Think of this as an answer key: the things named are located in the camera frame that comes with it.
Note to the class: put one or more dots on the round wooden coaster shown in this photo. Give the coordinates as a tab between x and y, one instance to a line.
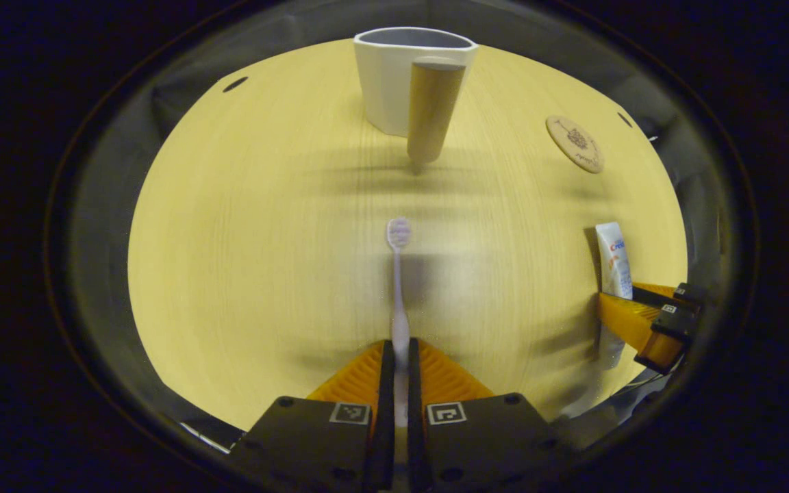
574	144

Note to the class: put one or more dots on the pale pink toothbrush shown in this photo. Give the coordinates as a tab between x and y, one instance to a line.
400	301

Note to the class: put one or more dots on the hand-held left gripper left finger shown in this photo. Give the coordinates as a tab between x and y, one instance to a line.
386	411

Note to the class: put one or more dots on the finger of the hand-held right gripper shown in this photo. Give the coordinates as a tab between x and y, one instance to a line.
685	296
672	329

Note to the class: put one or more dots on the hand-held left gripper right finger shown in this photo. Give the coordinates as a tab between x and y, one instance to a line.
415	411

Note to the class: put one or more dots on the white toothpaste tube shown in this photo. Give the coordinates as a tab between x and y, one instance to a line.
615	267

